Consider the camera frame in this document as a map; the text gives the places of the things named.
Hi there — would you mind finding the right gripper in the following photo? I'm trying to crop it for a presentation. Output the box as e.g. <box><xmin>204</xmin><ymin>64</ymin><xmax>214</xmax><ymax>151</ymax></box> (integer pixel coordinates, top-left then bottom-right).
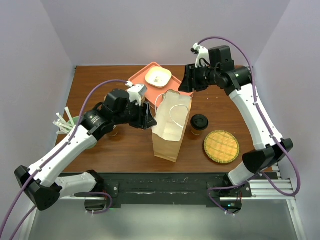
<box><xmin>178</xmin><ymin>62</ymin><xmax>220</xmax><ymax>93</ymax></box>

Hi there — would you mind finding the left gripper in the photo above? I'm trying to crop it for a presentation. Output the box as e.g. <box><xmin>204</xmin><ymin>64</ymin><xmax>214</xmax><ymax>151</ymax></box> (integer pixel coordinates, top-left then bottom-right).
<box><xmin>114</xmin><ymin>98</ymin><xmax>157</xmax><ymax>130</ymax></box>

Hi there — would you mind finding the brown paper bag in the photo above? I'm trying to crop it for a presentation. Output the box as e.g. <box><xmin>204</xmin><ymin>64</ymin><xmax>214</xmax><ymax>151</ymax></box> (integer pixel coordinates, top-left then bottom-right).
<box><xmin>151</xmin><ymin>90</ymin><xmax>192</xmax><ymax>163</ymax></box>

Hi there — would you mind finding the brown paper cup stack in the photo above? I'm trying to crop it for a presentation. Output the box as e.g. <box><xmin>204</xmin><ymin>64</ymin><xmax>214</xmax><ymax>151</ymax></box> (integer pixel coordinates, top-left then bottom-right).
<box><xmin>107</xmin><ymin>125</ymin><xmax>119</xmax><ymax>137</ymax></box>

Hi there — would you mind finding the black cup lid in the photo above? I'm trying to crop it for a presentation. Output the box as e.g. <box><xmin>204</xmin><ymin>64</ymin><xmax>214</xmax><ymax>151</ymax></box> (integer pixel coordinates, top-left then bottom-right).
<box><xmin>190</xmin><ymin>114</ymin><xmax>209</xmax><ymax>131</ymax></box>

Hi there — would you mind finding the single brown paper cup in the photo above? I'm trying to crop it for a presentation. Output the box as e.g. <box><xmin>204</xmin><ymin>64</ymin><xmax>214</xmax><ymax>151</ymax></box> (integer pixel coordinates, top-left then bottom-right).
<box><xmin>191</xmin><ymin>126</ymin><xmax>207</xmax><ymax>136</ymax></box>

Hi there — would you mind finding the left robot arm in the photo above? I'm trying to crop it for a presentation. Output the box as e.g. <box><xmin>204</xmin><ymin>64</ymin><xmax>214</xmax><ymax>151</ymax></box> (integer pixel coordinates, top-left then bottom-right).
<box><xmin>14</xmin><ymin>84</ymin><xmax>157</xmax><ymax>211</ymax></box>

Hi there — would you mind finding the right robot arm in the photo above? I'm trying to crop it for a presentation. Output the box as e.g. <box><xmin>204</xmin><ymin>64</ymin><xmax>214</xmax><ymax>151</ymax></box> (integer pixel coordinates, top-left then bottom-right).
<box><xmin>178</xmin><ymin>43</ymin><xmax>293</xmax><ymax>197</ymax></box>

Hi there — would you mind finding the cream square bowl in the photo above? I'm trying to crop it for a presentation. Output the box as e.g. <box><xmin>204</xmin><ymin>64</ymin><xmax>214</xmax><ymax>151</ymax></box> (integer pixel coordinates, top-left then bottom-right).
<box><xmin>144</xmin><ymin>66</ymin><xmax>172</xmax><ymax>89</ymax></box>

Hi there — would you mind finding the woven bamboo coaster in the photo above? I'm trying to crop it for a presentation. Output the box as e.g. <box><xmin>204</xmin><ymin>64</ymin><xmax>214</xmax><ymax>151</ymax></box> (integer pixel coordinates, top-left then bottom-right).
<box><xmin>203</xmin><ymin>130</ymin><xmax>240</xmax><ymax>164</ymax></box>

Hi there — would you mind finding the green cup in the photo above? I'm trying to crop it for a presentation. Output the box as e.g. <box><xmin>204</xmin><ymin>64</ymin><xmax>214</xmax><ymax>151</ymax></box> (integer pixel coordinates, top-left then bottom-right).
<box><xmin>71</xmin><ymin>125</ymin><xmax>98</xmax><ymax>150</ymax></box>

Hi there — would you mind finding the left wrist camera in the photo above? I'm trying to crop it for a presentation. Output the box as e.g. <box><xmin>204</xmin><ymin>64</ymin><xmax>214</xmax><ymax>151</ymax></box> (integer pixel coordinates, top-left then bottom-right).
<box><xmin>125</xmin><ymin>81</ymin><xmax>148</xmax><ymax>106</ymax></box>

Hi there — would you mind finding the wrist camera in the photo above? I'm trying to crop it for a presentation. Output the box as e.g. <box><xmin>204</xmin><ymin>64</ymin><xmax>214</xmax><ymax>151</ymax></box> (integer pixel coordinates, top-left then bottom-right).
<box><xmin>191</xmin><ymin>43</ymin><xmax>210</xmax><ymax>68</ymax></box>
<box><xmin>125</xmin><ymin>81</ymin><xmax>148</xmax><ymax>106</ymax></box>

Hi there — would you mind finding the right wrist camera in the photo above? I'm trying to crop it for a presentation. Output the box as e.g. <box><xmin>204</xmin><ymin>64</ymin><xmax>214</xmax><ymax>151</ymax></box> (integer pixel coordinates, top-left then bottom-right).
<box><xmin>191</xmin><ymin>43</ymin><xmax>210</xmax><ymax>68</ymax></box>

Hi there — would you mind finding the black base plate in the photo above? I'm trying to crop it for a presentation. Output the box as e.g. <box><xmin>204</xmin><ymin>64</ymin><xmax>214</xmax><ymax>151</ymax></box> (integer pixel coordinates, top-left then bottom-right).
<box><xmin>59</xmin><ymin>171</ymin><xmax>278</xmax><ymax>210</ymax></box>

